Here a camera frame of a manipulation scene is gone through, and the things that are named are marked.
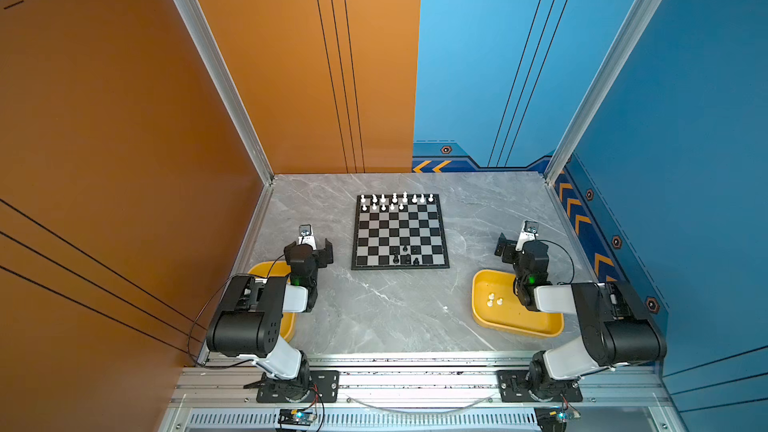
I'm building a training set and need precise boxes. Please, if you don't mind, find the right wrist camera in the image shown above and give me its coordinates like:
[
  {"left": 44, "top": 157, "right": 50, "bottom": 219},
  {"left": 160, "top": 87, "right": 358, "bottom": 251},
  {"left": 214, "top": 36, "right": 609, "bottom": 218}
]
[{"left": 519, "top": 220, "right": 539, "bottom": 242}]

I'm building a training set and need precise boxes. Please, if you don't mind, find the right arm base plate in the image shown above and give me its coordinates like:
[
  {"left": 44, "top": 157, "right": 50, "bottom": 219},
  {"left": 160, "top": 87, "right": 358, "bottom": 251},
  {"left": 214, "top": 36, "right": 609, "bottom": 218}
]
[{"left": 496, "top": 369, "right": 583, "bottom": 403}]

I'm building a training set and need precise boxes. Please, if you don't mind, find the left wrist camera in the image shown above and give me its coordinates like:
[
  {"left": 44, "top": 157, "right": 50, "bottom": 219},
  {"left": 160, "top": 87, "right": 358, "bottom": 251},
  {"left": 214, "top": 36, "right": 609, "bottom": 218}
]
[{"left": 297, "top": 224, "right": 316, "bottom": 249}]

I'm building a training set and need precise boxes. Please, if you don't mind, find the aluminium corner post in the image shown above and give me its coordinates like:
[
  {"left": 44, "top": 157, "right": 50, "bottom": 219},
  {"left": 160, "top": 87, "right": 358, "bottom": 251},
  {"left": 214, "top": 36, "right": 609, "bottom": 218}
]
[
  {"left": 173, "top": 0, "right": 275, "bottom": 187},
  {"left": 544, "top": 0, "right": 663, "bottom": 186}
]

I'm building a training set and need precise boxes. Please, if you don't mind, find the black white chessboard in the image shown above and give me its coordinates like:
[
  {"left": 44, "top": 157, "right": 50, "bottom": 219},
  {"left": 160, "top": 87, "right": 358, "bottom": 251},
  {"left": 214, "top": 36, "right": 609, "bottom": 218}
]
[{"left": 351, "top": 192, "right": 450, "bottom": 270}]

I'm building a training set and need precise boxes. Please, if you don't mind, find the aluminium front frame rail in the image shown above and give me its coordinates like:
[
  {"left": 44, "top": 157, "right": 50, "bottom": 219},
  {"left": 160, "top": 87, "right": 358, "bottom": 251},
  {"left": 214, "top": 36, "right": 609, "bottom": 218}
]
[{"left": 160, "top": 352, "right": 684, "bottom": 431}]

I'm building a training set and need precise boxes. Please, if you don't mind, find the yellow tray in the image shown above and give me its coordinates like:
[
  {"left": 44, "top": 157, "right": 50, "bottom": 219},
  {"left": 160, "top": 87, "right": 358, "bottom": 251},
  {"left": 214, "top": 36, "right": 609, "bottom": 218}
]
[
  {"left": 471, "top": 269, "right": 565, "bottom": 338},
  {"left": 249, "top": 259, "right": 297, "bottom": 342}
]

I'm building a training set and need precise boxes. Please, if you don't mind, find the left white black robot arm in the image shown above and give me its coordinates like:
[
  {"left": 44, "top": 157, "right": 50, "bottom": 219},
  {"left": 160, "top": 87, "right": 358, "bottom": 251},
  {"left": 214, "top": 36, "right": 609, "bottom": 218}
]
[{"left": 206, "top": 240, "right": 334, "bottom": 402}]

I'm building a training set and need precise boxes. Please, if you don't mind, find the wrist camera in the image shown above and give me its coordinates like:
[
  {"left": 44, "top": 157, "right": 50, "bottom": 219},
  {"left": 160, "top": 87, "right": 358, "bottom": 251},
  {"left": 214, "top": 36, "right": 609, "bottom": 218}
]
[
  {"left": 519, "top": 220, "right": 539, "bottom": 242},
  {"left": 297, "top": 224, "right": 316, "bottom": 249}
]

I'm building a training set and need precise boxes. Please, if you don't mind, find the right green circuit board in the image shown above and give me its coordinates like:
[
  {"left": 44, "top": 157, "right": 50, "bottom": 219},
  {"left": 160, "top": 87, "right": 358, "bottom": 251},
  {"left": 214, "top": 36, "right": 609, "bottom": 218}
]
[{"left": 534, "top": 408, "right": 580, "bottom": 432}]

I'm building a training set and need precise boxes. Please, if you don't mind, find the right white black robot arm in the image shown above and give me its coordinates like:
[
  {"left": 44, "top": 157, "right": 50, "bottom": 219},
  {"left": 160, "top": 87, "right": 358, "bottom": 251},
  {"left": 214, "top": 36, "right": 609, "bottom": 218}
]
[{"left": 495, "top": 230, "right": 667, "bottom": 401}]

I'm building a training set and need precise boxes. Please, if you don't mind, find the right aluminium corner post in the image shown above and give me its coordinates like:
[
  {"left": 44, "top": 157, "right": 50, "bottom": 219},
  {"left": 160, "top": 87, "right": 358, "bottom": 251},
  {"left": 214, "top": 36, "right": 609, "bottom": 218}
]
[{"left": 544, "top": 0, "right": 663, "bottom": 186}]

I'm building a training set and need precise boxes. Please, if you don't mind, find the left green circuit board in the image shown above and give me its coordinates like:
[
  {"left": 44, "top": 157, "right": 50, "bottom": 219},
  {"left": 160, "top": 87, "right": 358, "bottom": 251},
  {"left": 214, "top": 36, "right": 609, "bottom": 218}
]
[{"left": 277, "top": 409, "right": 319, "bottom": 431}]

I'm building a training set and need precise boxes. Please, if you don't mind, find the left aluminium corner post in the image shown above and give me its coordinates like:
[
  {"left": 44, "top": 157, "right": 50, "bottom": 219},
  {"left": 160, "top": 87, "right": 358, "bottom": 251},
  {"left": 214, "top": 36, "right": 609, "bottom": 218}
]
[{"left": 173, "top": 0, "right": 275, "bottom": 187}]

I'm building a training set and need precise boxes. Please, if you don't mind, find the green circuit board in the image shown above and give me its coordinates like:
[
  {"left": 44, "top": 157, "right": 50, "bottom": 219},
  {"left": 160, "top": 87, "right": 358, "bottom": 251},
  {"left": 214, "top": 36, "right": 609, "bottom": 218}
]
[
  {"left": 534, "top": 408, "right": 580, "bottom": 432},
  {"left": 277, "top": 409, "right": 319, "bottom": 431}
]

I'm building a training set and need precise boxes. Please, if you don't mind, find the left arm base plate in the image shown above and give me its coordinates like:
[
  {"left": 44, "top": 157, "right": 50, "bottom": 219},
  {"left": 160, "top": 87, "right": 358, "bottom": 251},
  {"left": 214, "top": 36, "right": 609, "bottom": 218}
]
[{"left": 256, "top": 369, "right": 340, "bottom": 404}]

